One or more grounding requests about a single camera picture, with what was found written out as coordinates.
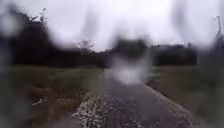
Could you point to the bare small tree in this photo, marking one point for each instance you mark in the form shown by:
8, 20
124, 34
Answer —
86, 46

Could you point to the grass verge with brown leaves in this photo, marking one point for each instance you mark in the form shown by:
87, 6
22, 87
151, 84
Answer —
50, 86

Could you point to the green grass field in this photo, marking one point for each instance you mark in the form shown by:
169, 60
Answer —
190, 83

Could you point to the dark wood of trees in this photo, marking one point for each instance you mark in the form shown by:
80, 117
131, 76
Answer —
33, 50

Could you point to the street lamp pole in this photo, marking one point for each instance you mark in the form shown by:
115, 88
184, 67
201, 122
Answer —
219, 25

